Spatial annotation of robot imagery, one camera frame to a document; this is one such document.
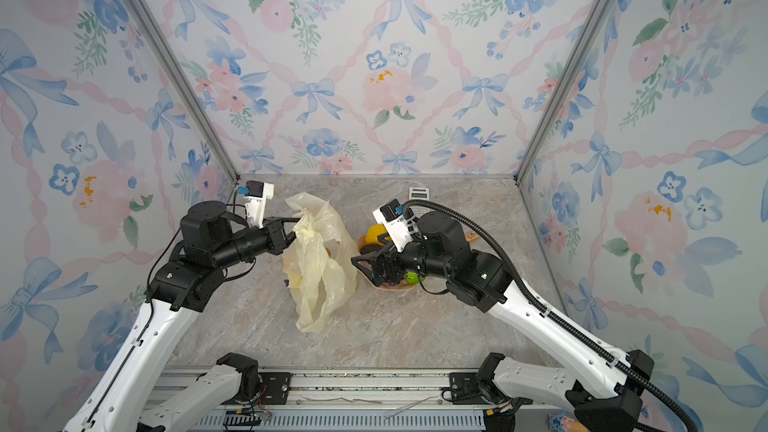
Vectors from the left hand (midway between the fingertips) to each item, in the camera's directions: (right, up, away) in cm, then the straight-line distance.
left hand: (307, 220), depth 64 cm
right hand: (+13, -6, -1) cm, 14 cm away
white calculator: (+28, +8, +50) cm, 58 cm away
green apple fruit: (+22, -11, -7) cm, 25 cm away
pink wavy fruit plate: (+9, -7, +29) cm, 31 cm away
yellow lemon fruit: (+12, -5, +29) cm, 32 cm away
